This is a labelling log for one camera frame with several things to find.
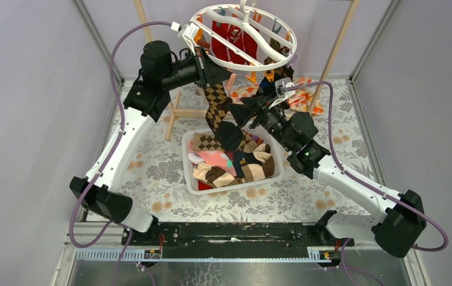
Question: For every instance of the white round sock hanger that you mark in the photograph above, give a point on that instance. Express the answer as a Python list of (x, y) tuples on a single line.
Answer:
[(277, 43)]

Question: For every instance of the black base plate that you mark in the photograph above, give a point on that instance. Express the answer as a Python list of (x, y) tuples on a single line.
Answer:
[(177, 233)]

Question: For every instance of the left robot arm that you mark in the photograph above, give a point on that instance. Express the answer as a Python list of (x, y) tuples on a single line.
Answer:
[(160, 73)]

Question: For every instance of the dark green sock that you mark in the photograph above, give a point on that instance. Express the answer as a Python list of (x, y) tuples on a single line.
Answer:
[(229, 136)]

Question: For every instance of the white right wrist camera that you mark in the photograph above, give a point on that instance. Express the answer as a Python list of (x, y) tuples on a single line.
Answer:
[(283, 91)]

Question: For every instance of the beige green argyle sock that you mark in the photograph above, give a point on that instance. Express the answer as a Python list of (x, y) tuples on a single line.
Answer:
[(206, 142)]

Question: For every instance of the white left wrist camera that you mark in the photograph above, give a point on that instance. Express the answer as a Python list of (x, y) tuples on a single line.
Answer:
[(186, 33)]

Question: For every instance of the brown beige striped sock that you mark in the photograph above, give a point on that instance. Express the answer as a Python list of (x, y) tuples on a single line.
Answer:
[(250, 167)]

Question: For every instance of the red sock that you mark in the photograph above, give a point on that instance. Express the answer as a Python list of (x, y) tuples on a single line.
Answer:
[(236, 37)]

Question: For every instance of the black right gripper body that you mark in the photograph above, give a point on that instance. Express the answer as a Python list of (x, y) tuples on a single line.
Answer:
[(265, 116)]

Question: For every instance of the pink clothespin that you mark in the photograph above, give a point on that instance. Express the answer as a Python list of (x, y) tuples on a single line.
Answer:
[(230, 82)]

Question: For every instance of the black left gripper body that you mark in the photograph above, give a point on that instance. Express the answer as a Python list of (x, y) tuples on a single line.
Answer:
[(203, 65)]

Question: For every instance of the brown yellow argyle sock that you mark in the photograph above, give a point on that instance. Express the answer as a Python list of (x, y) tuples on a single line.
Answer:
[(218, 99)]

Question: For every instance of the white laundry basket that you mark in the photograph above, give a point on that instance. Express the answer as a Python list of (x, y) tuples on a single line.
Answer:
[(257, 136)]

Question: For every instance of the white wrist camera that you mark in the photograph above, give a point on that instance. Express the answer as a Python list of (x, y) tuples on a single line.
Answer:
[(283, 91), (186, 33)]

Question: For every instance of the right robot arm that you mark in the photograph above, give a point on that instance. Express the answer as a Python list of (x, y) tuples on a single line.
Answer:
[(394, 219)]

